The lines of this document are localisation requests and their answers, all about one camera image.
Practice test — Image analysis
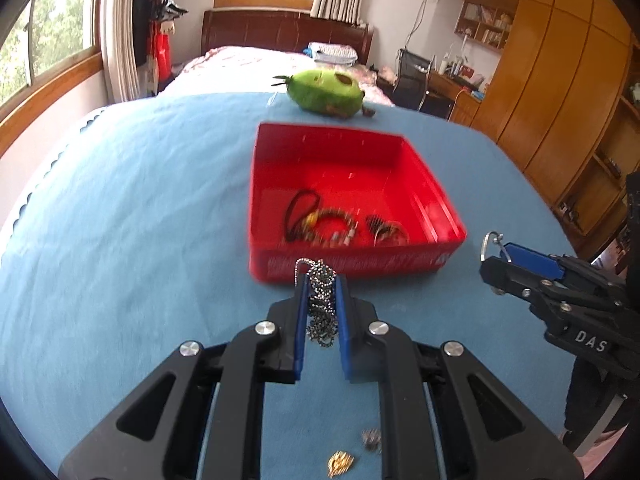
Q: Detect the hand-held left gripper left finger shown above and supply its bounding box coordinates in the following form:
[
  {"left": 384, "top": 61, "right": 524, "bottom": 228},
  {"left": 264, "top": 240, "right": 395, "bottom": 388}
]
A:
[{"left": 57, "top": 274, "right": 308, "bottom": 480}]

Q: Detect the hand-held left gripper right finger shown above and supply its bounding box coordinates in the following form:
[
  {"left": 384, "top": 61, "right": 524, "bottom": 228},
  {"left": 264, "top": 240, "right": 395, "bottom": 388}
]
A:
[{"left": 334, "top": 274, "right": 586, "bottom": 480}]

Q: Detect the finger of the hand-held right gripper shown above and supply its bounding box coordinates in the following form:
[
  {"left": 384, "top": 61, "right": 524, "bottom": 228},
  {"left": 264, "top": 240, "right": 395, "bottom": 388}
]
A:
[
  {"left": 479, "top": 256, "right": 626, "bottom": 331},
  {"left": 502, "top": 242, "right": 626, "bottom": 296}
]

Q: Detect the silver ball chain necklace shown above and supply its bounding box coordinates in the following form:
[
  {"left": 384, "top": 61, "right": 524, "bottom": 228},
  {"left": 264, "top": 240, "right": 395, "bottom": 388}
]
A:
[{"left": 294, "top": 258, "right": 341, "bottom": 348}]

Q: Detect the small silver bangle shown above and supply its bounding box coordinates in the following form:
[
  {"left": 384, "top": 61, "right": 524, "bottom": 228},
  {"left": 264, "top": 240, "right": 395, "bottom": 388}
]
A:
[{"left": 480, "top": 231, "right": 513, "bottom": 263}]

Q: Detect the brown wooden bead bracelet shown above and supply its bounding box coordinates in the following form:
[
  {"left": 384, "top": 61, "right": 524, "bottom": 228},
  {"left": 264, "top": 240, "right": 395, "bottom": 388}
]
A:
[{"left": 296, "top": 207, "right": 361, "bottom": 249}]

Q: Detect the large silver bangle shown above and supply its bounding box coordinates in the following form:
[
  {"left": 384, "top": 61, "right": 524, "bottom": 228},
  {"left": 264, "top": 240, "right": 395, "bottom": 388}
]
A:
[{"left": 372, "top": 221, "right": 411, "bottom": 247}]

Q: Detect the black cord bracelet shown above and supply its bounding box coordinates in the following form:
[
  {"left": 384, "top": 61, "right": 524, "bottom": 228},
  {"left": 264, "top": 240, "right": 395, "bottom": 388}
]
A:
[{"left": 284, "top": 189, "right": 322, "bottom": 241}]

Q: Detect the gold pendant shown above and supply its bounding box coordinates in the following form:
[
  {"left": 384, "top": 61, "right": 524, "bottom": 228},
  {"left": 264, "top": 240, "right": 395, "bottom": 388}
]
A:
[{"left": 326, "top": 451, "right": 357, "bottom": 477}]

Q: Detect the red rectangular box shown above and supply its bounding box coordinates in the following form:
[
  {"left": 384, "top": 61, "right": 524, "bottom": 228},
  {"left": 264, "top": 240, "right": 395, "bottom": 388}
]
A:
[{"left": 247, "top": 121, "right": 468, "bottom": 283}]

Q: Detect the wooden desk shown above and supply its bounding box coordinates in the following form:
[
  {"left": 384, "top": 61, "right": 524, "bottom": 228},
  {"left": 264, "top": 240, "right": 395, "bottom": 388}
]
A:
[{"left": 427, "top": 67, "right": 486, "bottom": 128}]

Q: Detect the wooden wardrobe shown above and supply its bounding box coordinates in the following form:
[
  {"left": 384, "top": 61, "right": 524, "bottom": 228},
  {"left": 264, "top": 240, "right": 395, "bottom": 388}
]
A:
[{"left": 442, "top": 0, "right": 640, "bottom": 261}]

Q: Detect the black office chair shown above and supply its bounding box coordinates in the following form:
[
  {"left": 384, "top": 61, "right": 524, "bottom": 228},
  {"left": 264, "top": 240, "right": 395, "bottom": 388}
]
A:
[{"left": 391, "top": 48, "right": 456, "bottom": 120}]

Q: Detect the green plush toy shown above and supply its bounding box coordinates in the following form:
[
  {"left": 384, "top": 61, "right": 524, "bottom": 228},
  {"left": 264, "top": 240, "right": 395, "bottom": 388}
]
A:
[{"left": 272, "top": 69, "right": 377, "bottom": 120}]

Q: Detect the bed with wooden headboard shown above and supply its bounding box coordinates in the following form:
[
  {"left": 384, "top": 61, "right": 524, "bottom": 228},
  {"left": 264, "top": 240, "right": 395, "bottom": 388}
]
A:
[{"left": 160, "top": 45, "right": 396, "bottom": 108}]

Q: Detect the folded patterned blanket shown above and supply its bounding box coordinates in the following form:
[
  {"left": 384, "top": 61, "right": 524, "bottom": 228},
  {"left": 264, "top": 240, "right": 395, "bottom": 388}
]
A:
[{"left": 303, "top": 41, "right": 359, "bottom": 66}]

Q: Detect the dark wooden headboard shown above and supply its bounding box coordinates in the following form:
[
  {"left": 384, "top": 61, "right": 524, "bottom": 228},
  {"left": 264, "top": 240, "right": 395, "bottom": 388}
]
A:
[{"left": 201, "top": 8, "right": 375, "bottom": 66}]

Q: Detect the red bag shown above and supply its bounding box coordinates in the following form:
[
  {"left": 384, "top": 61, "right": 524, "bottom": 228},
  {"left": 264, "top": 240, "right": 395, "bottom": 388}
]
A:
[{"left": 150, "top": 30, "right": 173, "bottom": 83}]

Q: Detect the black hanging garment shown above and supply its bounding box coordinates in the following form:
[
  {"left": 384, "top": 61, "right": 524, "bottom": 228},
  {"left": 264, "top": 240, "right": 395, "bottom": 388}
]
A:
[{"left": 132, "top": 0, "right": 153, "bottom": 68}]

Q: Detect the long beige curtain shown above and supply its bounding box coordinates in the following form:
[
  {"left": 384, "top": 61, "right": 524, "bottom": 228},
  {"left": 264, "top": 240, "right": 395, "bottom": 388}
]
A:
[{"left": 100, "top": 0, "right": 143, "bottom": 106}]

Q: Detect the large wooden-framed window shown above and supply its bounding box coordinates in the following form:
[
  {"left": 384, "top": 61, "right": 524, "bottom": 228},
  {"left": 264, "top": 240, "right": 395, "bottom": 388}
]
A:
[{"left": 0, "top": 0, "right": 108, "bottom": 156}]

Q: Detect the wall bookshelf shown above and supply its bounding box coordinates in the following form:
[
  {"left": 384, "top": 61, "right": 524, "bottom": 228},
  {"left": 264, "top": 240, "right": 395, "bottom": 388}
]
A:
[{"left": 455, "top": 0, "right": 516, "bottom": 51}]

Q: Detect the white wall cable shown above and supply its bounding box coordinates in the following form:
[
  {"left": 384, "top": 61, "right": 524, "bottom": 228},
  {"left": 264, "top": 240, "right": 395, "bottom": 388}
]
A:
[{"left": 410, "top": 0, "right": 441, "bottom": 51}]

